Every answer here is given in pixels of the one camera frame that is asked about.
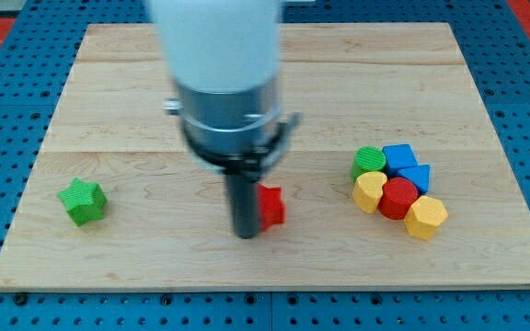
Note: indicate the green star block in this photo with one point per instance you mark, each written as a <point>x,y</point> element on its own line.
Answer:
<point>83,201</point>

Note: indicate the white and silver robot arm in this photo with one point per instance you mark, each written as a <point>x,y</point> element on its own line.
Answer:
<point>224,60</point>

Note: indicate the light wooden board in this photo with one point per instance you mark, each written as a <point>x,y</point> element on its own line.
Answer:
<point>166,226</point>

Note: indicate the red star block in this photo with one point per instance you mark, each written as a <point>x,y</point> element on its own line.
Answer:
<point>271,207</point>

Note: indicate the yellow hexagon block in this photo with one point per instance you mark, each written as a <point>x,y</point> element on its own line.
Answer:
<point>424,217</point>

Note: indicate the blue triangle block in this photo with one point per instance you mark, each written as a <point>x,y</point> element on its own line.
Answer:
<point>419,175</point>

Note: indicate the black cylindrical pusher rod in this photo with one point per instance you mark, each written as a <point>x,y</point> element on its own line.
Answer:
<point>244,206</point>

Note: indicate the blue cube block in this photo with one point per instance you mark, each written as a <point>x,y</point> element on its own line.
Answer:
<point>399,156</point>

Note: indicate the red cylinder block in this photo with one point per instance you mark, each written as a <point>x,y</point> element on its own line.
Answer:
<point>398,195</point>

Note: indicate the yellow crescent block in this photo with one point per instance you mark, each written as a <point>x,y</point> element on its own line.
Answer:
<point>368,190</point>

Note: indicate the green cylinder block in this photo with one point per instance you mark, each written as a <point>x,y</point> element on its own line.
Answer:
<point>367,159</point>

